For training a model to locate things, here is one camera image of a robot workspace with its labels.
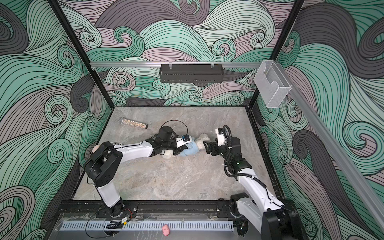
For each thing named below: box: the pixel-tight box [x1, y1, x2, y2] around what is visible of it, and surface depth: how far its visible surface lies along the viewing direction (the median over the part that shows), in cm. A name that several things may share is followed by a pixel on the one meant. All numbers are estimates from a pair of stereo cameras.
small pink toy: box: [162, 224, 170, 237], surface depth 68 cm
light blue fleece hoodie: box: [180, 137, 199, 157], surface depth 86 cm
